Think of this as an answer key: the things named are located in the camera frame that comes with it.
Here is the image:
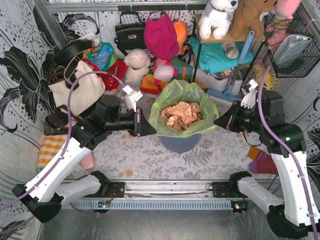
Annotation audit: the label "green plastic trash bag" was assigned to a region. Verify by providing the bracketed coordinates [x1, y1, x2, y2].
[148, 79, 219, 138]

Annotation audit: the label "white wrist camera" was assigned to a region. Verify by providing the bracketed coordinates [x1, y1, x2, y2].
[122, 85, 143, 112]
[240, 79, 258, 110]

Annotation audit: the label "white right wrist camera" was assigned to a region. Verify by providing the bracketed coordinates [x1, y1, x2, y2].
[240, 79, 258, 110]

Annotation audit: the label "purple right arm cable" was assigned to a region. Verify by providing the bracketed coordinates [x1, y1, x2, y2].
[256, 66, 318, 233]

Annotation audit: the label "purple orange sock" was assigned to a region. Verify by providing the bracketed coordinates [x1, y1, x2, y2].
[247, 146, 278, 175]

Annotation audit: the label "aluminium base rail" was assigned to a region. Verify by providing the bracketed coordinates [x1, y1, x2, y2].
[37, 178, 306, 213]

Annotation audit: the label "magenta fabric bag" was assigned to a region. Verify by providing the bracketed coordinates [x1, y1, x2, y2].
[144, 13, 179, 60]

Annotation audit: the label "white sneakers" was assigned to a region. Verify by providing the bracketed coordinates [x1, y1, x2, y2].
[195, 70, 243, 96]

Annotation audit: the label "pink plush toy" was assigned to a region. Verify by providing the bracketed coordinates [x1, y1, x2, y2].
[271, 0, 301, 25]

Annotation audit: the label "pink white plush pig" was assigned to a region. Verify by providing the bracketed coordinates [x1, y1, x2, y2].
[153, 58, 178, 83]

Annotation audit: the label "orange white checkered cloth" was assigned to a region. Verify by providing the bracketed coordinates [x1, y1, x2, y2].
[37, 134, 68, 169]

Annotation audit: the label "yellow plush duck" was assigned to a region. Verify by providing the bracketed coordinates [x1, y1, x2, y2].
[253, 59, 272, 90]

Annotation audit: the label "black leather handbag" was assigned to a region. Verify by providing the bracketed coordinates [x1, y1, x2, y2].
[114, 11, 147, 56]

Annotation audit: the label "black wire basket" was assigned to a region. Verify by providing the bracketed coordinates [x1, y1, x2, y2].
[264, 12, 320, 79]

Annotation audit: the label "silver pouch in basket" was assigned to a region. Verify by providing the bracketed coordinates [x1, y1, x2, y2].
[273, 34, 313, 65]

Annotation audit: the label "grey baseball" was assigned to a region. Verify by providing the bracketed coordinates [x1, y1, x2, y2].
[221, 42, 239, 59]

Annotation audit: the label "pink round object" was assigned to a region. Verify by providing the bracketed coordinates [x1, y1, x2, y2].
[80, 152, 95, 171]

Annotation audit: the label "brown teddy bear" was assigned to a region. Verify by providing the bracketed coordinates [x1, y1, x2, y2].
[230, 0, 278, 39]

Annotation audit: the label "white plush dog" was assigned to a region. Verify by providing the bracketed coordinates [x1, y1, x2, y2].
[199, 0, 239, 40]

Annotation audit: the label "red cloth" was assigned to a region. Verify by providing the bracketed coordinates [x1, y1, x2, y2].
[96, 59, 128, 91]

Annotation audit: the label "colorful printed bag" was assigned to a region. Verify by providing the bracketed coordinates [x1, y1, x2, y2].
[82, 41, 117, 71]

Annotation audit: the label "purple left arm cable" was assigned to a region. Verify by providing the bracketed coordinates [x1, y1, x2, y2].
[0, 71, 126, 233]

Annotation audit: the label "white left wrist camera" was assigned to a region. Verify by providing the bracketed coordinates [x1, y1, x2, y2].
[122, 85, 143, 112]

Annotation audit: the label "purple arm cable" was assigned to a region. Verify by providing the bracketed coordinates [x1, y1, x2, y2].
[0, 71, 126, 233]
[256, 66, 318, 233]

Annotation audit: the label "orange plush toy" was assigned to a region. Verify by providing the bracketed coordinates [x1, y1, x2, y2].
[173, 21, 187, 55]

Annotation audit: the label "blue trash bin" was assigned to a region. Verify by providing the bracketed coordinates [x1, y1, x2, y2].
[159, 134, 202, 155]

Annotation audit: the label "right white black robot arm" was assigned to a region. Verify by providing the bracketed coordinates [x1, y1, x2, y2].
[214, 90, 320, 239]

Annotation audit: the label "black metal shelf rack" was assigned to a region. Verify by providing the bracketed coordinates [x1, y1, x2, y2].
[187, 13, 266, 93]

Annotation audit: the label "teal folded cloth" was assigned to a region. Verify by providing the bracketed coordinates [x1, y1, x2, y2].
[188, 37, 254, 74]

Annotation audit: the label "crumpled brown paper waste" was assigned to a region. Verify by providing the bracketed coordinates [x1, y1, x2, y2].
[160, 101, 203, 131]

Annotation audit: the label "cream canvas tote bag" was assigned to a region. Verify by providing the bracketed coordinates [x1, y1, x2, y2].
[49, 73, 106, 116]

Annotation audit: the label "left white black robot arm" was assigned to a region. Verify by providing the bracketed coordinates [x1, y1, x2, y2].
[12, 92, 157, 223]

